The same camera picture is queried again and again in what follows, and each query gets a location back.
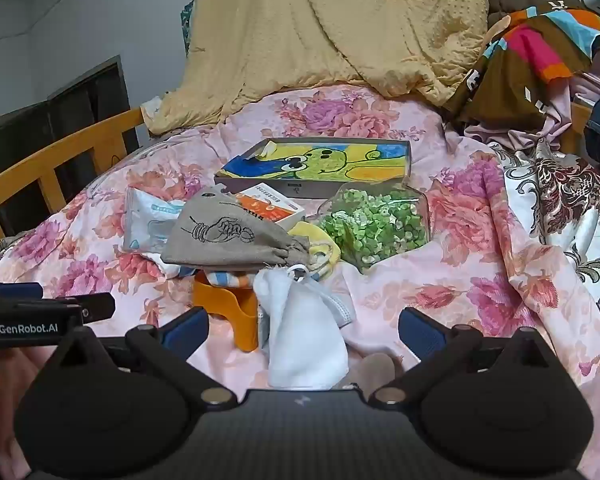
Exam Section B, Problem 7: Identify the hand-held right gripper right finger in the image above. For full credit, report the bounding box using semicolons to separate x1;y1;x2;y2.
369;307;561;406

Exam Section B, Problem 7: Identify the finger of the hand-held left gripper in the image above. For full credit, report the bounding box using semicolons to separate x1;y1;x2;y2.
0;283;43;300
77;293;117;323

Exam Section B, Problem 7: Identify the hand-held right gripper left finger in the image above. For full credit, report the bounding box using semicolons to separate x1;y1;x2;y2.
50;306;233;406

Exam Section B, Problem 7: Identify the orange plastic holder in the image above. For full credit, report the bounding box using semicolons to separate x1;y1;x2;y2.
192;270;261;353

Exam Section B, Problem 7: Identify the striped towel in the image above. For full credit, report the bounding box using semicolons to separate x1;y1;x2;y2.
177;262;261;291

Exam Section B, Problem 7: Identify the grey drawstring pouch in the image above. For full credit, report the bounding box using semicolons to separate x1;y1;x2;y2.
160;186;313;268

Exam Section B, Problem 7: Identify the white blue plastic packet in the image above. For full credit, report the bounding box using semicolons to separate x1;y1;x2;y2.
122;187;186;256

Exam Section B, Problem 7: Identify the grey shallow box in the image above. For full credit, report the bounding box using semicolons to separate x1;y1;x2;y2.
213;137;412;201

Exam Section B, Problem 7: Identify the pink floral bedsheet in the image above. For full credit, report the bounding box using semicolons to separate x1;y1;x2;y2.
0;85;600;480

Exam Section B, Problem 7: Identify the glass jar of green stars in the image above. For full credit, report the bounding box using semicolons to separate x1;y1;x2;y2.
316;182;433;275

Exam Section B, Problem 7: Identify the yellow towel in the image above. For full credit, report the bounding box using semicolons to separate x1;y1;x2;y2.
287;220;342;281

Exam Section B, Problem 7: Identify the orange white medicine box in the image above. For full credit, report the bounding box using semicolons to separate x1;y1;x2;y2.
232;183;306;228

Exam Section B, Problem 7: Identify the frog drawing cloth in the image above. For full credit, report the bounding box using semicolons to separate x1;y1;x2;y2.
225;141;408;181

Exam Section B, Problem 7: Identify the dark wooden cabinet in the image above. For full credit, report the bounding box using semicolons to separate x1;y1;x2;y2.
0;57;136;233

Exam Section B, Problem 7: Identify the brown multicoloured garment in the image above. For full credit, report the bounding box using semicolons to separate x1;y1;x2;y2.
442;5;600;131

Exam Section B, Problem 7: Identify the teal patterned cloth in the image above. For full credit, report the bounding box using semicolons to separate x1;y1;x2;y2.
180;0;196;56

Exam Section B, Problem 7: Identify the yellow dotted blanket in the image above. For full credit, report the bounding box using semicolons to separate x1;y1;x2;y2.
142;0;491;136

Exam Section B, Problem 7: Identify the wooden bed rail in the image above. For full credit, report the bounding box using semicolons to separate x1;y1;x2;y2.
0;107;148;251

